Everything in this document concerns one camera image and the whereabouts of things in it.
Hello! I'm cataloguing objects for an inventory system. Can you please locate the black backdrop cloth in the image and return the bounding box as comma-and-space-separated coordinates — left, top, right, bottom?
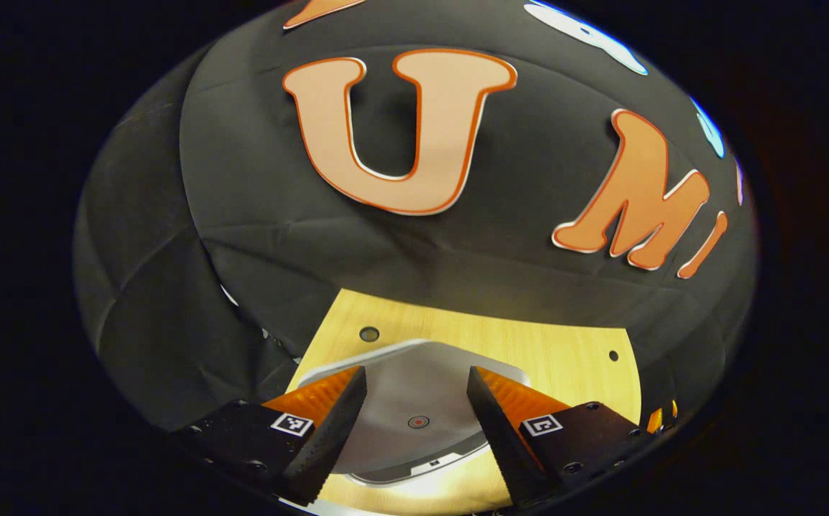
72, 0, 760, 434

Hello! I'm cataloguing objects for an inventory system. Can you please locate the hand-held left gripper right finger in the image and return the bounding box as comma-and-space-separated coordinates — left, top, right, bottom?
466, 365, 650, 510

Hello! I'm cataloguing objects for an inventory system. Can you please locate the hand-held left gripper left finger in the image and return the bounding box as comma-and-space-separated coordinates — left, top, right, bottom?
173, 365, 368, 507

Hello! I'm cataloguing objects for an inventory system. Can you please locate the wooden desktop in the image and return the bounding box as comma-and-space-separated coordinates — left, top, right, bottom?
289, 288, 643, 516

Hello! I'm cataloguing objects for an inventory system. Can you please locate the white desktop garbage bin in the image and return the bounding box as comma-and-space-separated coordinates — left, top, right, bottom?
298, 339, 529, 487

